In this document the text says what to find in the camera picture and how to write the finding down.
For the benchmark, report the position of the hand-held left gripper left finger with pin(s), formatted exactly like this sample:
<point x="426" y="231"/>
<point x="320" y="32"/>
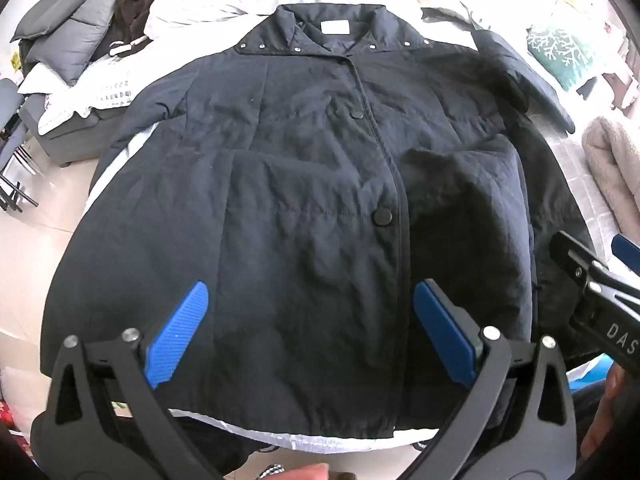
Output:
<point x="175" y="330"/>

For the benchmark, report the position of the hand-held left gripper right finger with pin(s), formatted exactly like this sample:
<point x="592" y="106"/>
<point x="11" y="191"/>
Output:
<point x="440" y="330"/>

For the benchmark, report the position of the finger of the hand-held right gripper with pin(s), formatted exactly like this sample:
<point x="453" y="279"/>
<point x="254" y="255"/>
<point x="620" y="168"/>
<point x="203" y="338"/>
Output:
<point x="625" y="252"/>
<point x="570" y="255"/>

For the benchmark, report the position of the dark navy padded jacket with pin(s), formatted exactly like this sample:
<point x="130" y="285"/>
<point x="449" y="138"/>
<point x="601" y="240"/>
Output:
<point x="300" y="185"/>

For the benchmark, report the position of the person's right hand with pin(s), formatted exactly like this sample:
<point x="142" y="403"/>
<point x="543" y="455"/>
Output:
<point x="607" y="400"/>

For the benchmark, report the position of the person's left hand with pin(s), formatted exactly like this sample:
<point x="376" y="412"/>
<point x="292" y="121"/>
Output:
<point x="305" y="472"/>

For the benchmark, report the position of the cream fluffy blanket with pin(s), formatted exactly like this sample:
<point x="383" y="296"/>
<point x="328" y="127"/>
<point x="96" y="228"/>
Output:
<point x="615" y="160"/>

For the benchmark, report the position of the white checked bed sheet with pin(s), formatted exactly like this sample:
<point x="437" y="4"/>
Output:
<point x="135" y="147"/>

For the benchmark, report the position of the teal coral-print pillow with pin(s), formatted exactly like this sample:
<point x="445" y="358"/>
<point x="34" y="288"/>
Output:
<point x="560" y="50"/>

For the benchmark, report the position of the grey ottoman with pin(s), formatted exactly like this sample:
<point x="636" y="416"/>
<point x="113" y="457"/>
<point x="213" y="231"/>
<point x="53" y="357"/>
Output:
<point x="75" y="140"/>

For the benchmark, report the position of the white knit blanket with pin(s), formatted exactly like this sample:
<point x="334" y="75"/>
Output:
<point x="100" y="90"/>

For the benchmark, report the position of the black chair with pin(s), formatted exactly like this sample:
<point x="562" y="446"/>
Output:
<point x="10" y="110"/>

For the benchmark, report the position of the grey puffer jacket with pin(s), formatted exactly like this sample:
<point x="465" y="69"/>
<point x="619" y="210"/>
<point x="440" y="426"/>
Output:
<point x="75" y="40"/>

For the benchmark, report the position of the dark grey cushion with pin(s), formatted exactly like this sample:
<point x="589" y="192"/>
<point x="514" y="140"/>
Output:
<point x="55" y="5"/>

